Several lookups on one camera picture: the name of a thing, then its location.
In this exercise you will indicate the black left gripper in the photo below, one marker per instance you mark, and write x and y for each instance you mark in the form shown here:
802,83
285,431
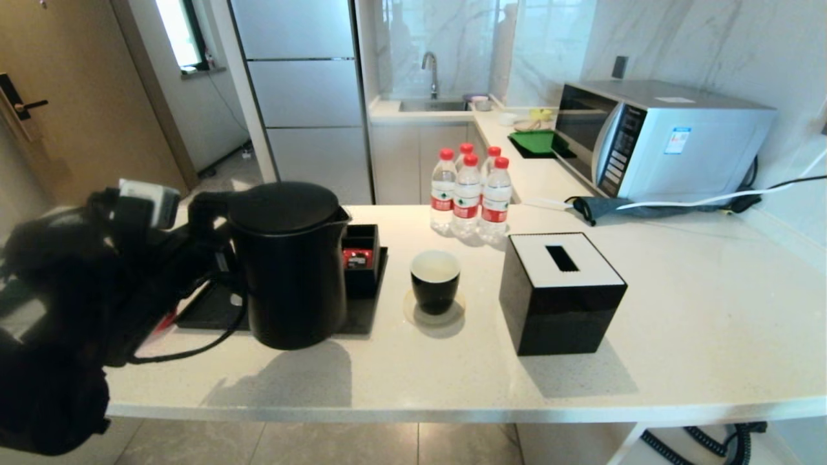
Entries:
168,271

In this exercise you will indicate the black electric kettle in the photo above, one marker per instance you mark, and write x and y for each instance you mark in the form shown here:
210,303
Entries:
291,278

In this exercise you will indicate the black compartment organizer box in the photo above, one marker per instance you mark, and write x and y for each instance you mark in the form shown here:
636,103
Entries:
362,284

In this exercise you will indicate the black rectangular serving tray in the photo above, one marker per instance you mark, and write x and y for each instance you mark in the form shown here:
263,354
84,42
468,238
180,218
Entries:
362,316

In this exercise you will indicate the white refrigerator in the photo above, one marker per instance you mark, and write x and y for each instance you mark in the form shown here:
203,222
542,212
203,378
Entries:
303,97

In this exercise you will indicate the brown wooden door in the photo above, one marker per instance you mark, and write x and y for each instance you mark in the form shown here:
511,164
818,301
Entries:
90,97

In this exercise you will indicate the white kitchen base cabinet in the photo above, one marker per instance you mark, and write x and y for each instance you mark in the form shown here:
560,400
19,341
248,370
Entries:
404,165

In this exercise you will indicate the black cup white inside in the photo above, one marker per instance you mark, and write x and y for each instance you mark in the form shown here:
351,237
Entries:
435,294

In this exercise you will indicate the bright window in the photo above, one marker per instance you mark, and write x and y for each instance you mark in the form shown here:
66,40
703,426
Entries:
177,32

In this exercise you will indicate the red-capped water bottle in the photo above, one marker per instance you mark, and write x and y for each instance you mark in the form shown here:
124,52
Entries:
465,149
492,152
495,206
443,194
466,203

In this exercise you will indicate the clear glass coaster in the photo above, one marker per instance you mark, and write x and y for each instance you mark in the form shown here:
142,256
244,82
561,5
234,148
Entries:
454,316

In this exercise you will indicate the steel kitchen sink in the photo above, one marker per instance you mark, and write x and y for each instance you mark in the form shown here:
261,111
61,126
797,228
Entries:
433,106

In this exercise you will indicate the chrome sink faucet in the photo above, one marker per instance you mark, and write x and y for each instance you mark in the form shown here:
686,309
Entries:
433,66

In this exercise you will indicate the purple bowl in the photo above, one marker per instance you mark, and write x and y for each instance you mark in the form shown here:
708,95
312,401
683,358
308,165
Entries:
477,98

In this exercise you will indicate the small white cup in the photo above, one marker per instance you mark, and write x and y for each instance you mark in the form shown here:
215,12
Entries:
507,119

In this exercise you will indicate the black cooktop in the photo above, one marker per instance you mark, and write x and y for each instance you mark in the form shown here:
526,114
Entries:
526,155

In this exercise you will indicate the green plastic tray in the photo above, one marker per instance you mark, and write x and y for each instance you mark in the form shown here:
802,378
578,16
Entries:
536,142

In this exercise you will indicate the black tissue box white top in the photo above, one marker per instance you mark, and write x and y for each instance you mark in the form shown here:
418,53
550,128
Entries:
562,316

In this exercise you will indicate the yellow kitchen item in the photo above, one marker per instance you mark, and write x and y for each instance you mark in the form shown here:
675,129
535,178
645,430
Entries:
543,115

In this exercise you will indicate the silver microwave oven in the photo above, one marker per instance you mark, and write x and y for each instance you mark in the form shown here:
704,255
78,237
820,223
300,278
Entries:
691,148

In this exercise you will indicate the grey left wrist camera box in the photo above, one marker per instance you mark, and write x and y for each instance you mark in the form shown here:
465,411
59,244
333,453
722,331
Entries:
148,203

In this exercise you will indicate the grey wall outlet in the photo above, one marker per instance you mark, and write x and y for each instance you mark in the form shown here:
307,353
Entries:
619,68

